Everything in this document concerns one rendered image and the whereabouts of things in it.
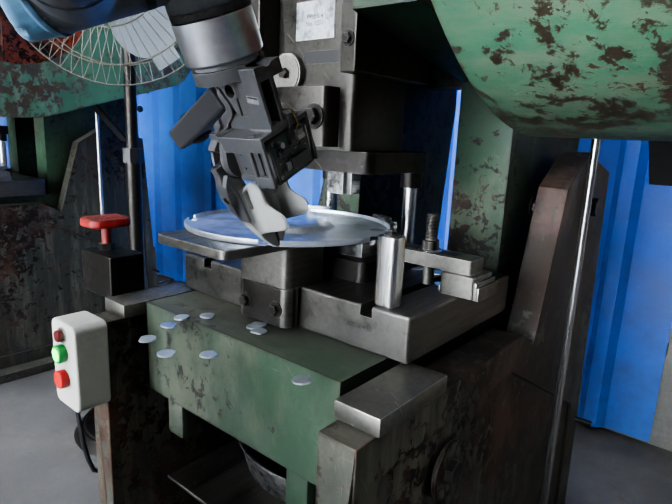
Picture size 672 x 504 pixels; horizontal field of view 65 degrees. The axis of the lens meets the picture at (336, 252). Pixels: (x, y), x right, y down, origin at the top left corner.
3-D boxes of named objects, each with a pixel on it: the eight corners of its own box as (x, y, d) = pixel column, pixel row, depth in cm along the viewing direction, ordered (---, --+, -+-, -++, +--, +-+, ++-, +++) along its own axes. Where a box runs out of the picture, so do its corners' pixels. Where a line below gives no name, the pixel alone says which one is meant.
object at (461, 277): (477, 302, 70) (485, 224, 68) (373, 276, 80) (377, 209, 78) (496, 293, 74) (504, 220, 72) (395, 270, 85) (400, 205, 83)
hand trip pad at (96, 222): (96, 267, 87) (93, 220, 85) (78, 260, 90) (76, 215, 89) (135, 260, 92) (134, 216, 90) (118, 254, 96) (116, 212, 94)
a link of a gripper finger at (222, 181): (241, 230, 57) (213, 154, 53) (231, 228, 58) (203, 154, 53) (269, 208, 60) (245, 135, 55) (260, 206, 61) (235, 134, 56)
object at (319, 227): (149, 239, 64) (148, 233, 63) (219, 207, 92) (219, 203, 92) (392, 254, 62) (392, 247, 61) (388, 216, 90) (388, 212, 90)
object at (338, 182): (347, 195, 82) (348, 170, 81) (323, 191, 85) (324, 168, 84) (359, 193, 84) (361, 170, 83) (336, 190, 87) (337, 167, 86)
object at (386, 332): (407, 366, 64) (410, 318, 63) (184, 286, 92) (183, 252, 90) (506, 310, 87) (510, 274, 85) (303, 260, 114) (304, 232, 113)
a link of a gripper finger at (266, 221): (291, 266, 58) (267, 191, 53) (253, 257, 62) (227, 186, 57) (308, 250, 60) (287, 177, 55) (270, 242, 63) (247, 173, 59)
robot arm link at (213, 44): (154, 29, 48) (218, 5, 53) (174, 79, 51) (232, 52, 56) (209, 21, 44) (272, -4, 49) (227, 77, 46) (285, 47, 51)
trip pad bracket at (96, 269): (115, 367, 88) (109, 251, 84) (87, 350, 94) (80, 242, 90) (148, 356, 93) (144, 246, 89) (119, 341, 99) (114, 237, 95)
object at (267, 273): (224, 360, 62) (224, 247, 59) (157, 329, 71) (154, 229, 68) (355, 312, 81) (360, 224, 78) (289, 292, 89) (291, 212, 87)
